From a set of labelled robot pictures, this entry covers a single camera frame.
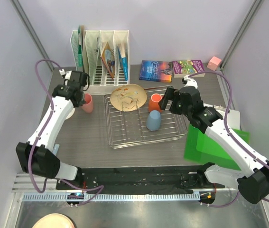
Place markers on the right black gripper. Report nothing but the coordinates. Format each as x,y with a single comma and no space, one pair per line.
171,94

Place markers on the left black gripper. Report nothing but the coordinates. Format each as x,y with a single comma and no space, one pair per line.
80,104

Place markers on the orange ceramic mug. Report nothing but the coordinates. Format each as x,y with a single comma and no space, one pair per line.
153,103

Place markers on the pink plastic cup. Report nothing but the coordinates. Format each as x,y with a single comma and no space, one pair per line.
88,105

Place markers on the orange white bowl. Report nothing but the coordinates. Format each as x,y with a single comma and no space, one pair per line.
70,114

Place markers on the blue plastic cup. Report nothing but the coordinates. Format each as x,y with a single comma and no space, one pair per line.
153,121

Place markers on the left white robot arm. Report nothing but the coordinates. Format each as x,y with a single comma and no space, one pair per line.
36,155

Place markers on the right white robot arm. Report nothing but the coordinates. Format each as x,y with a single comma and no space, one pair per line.
252,180

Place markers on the dark blue paperback book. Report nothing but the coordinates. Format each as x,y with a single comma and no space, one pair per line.
158,71

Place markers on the purple green paperback book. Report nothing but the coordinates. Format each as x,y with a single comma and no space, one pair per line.
183,68

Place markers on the beige bird pattern plate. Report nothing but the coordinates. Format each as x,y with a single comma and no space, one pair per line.
128,98

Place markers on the white mesh file organizer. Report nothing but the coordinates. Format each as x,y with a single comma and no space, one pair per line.
100,80

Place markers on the orange illustrated book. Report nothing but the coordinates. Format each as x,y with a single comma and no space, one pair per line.
108,58

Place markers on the pink cube block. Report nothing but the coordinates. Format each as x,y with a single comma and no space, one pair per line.
214,63

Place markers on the green plastic folder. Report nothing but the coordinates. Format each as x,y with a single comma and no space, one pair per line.
202,149

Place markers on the blue white book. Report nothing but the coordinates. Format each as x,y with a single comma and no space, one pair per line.
122,52

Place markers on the white clipboard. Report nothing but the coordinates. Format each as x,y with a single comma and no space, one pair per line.
233,117

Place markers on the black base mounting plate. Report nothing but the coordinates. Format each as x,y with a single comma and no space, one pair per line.
144,180

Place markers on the pink round object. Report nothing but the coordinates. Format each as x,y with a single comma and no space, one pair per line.
54,220

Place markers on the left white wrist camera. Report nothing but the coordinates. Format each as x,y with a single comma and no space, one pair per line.
66,75

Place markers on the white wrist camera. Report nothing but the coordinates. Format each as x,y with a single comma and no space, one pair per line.
66,75
188,81

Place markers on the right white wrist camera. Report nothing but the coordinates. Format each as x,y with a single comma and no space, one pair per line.
188,81

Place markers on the metal wire dish rack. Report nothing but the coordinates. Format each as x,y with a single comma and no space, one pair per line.
127,129

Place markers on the perforated cable duct rail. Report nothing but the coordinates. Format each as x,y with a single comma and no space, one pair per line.
77,196

